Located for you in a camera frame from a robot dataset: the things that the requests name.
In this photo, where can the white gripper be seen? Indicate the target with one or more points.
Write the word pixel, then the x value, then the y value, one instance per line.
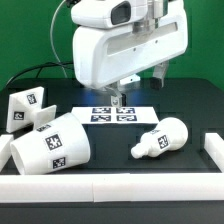
pixel 103 57

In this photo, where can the white light bulb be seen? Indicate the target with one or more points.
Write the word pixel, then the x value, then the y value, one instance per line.
pixel 170 134

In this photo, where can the white lamp shade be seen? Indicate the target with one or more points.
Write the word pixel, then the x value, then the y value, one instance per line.
pixel 59 144

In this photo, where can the white lamp base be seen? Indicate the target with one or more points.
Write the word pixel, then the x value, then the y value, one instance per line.
pixel 25 108

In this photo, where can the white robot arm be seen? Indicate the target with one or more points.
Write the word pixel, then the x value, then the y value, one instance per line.
pixel 142 15

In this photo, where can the white marker sheet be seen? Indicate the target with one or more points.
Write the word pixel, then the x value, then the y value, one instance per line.
pixel 113 115

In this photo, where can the green curtain backdrop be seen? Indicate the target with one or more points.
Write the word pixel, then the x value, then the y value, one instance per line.
pixel 34 32

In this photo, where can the white right rail block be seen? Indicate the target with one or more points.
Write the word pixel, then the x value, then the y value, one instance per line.
pixel 214 145

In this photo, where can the white rail block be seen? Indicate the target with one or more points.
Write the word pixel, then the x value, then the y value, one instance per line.
pixel 214 145
pixel 5 151

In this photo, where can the white front rail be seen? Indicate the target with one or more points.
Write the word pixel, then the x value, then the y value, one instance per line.
pixel 111 187

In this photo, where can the white left rail block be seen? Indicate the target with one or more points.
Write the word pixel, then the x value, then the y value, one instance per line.
pixel 5 151

